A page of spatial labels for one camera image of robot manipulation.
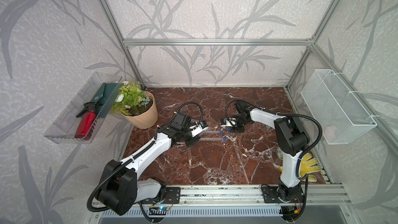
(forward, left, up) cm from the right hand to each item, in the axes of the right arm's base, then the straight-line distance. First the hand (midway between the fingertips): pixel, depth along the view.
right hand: (231, 125), depth 99 cm
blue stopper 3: (-4, +2, +1) cm, 4 cm away
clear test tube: (-5, +12, 0) cm, 13 cm away
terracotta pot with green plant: (+3, +56, +19) cm, 59 cm away
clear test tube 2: (-9, +14, -1) cm, 17 cm away
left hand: (-12, +20, +10) cm, 26 cm away
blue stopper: (-5, +7, 0) cm, 9 cm away
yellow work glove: (-27, -36, 0) cm, 45 cm away
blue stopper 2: (-9, +6, 0) cm, 11 cm away
